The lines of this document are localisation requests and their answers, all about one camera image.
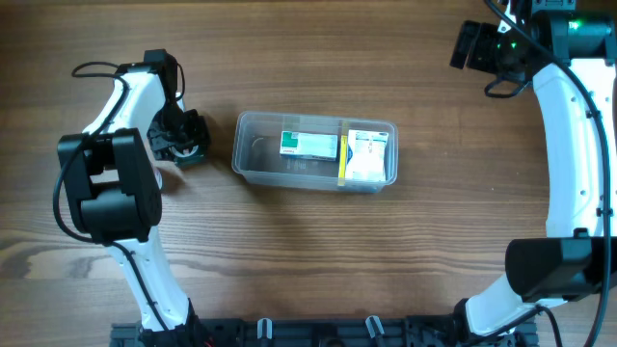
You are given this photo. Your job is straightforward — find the small green square box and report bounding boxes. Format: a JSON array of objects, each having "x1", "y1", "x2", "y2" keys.
[{"x1": 171, "y1": 145, "x2": 207, "y2": 168}]

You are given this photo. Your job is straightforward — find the white green medicine box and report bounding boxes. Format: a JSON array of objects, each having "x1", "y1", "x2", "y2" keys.
[{"x1": 280, "y1": 131, "x2": 338, "y2": 161}]

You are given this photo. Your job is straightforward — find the white plaster box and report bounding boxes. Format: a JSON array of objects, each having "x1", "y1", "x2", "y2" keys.
[{"x1": 345, "y1": 129, "x2": 389, "y2": 181}]

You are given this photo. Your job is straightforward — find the blue VapoDrops lozenge box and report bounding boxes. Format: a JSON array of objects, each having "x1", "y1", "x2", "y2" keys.
[{"x1": 337, "y1": 135, "x2": 348, "y2": 186}]

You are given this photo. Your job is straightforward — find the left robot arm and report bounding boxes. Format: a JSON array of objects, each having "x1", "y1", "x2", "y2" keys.
[{"x1": 53, "y1": 49, "x2": 211, "y2": 334}]

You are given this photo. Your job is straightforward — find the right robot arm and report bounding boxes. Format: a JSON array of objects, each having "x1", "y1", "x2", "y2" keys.
[{"x1": 450, "y1": 1, "x2": 616, "y2": 345}]

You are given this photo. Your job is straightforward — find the clear plastic container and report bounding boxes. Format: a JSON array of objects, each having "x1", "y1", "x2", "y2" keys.
[{"x1": 232, "y1": 111, "x2": 398, "y2": 193}]

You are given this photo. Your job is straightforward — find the white spray bottle clear cap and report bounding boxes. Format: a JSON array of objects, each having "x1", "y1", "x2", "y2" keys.
[{"x1": 152, "y1": 166, "x2": 163, "y2": 190}]

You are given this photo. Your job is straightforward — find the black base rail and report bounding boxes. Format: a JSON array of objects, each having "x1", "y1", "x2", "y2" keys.
[{"x1": 109, "y1": 316, "x2": 539, "y2": 347}]

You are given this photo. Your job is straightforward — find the right black cable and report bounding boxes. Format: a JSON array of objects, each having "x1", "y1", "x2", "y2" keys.
[{"x1": 457, "y1": 0, "x2": 613, "y2": 347}]

